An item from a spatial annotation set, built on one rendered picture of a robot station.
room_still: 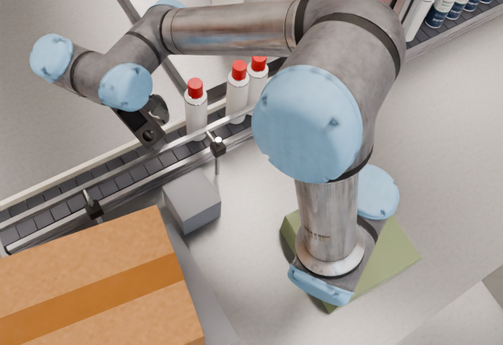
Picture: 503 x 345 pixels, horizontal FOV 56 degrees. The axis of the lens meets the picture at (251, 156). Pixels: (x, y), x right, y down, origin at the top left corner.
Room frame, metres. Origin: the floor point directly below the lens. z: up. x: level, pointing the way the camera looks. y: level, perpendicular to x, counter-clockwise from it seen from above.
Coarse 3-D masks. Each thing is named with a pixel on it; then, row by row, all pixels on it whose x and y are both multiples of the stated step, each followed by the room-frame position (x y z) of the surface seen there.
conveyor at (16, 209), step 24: (456, 24) 1.16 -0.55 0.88; (408, 48) 1.03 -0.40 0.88; (216, 120) 0.67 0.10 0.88; (192, 144) 0.59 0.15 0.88; (96, 168) 0.48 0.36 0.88; (144, 168) 0.50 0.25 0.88; (48, 192) 0.40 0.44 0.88; (96, 192) 0.42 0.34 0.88; (0, 216) 0.33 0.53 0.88; (48, 216) 0.34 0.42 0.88
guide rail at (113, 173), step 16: (240, 112) 0.65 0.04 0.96; (208, 128) 0.59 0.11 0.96; (176, 144) 0.53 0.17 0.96; (144, 160) 0.48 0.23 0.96; (112, 176) 0.43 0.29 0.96; (80, 192) 0.38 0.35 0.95; (32, 208) 0.33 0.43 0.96; (48, 208) 0.34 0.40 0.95; (0, 224) 0.29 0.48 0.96; (16, 224) 0.29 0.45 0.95
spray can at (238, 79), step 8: (232, 64) 0.69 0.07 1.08; (240, 64) 0.69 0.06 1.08; (232, 72) 0.68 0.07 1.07; (240, 72) 0.67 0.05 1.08; (232, 80) 0.67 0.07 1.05; (240, 80) 0.67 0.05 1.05; (248, 80) 0.68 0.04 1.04; (232, 88) 0.67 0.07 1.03; (240, 88) 0.66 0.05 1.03; (248, 88) 0.68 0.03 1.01; (232, 96) 0.66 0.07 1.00; (240, 96) 0.67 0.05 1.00; (232, 104) 0.66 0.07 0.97; (240, 104) 0.67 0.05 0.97; (232, 112) 0.66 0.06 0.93; (240, 120) 0.67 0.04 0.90
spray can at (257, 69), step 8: (256, 56) 0.72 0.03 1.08; (264, 56) 0.72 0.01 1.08; (248, 64) 0.73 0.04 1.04; (256, 64) 0.71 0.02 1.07; (264, 64) 0.72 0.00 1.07; (248, 72) 0.71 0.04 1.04; (256, 72) 0.71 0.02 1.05; (264, 72) 0.71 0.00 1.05; (256, 80) 0.70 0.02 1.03; (264, 80) 0.71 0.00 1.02; (256, 88) 0.70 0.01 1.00; (248, 96) 0.70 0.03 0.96; (256, 96) 0.70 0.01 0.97; (248, 104) 0.70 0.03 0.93
